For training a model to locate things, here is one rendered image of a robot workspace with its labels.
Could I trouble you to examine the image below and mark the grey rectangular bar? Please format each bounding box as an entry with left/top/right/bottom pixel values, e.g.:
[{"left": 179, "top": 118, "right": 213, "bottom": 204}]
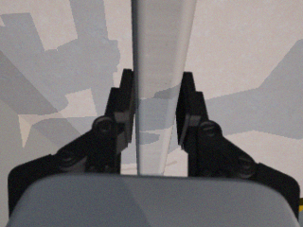
[{"left": 131, "top": 0, "right": 197, "bottom": 175}]

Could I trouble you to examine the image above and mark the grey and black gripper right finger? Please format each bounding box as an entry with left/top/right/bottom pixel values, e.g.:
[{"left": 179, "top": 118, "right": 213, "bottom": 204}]
[{"left": 176, "top": 72, "right": 300, "bottom": 221}]

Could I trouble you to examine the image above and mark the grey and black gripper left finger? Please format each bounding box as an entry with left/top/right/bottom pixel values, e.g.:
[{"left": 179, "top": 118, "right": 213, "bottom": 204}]
[{"left": 8, "top": 69, "right": 134, "bottom": 218}]

